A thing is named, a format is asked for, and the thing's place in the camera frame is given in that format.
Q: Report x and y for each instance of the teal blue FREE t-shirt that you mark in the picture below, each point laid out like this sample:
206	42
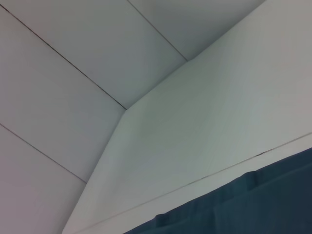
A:
243	207

